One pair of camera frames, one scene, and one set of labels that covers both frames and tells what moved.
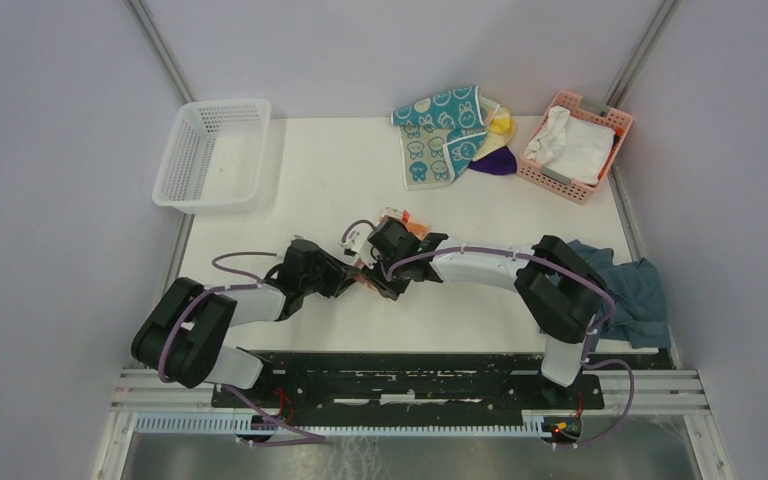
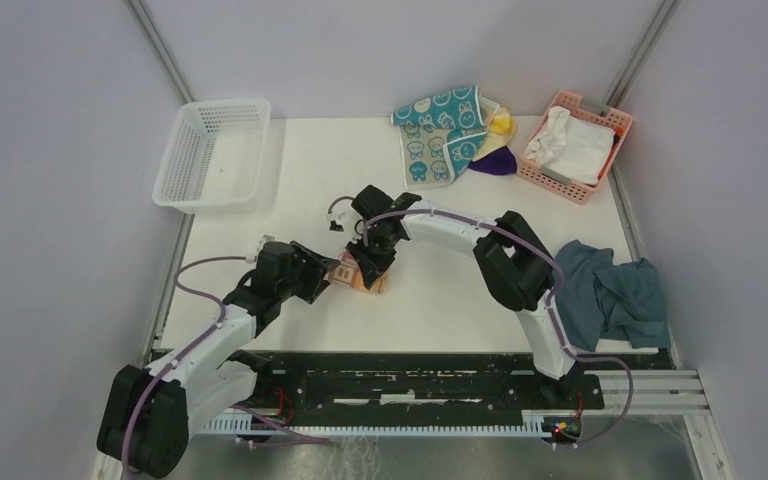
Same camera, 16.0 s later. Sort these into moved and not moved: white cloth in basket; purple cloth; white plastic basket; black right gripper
Moved: black right gripper
Not moved: white cloth in basket; purple cloth; white plastic basket
